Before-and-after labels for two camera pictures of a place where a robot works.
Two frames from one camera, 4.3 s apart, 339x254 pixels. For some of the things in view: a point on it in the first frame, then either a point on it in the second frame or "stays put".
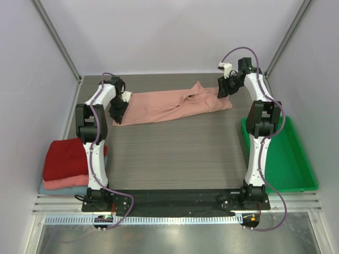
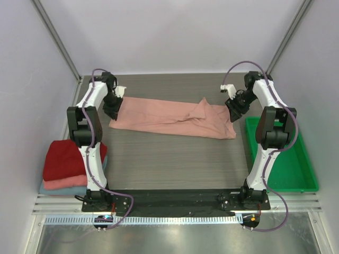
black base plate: (169, 202) stays put
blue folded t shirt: (69, 191) stays put
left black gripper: (117, 116) stays put
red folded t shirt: (65, 158) stays put
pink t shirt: (147, 106) → (200, 119)
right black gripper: (225, 84) → (235, 106)
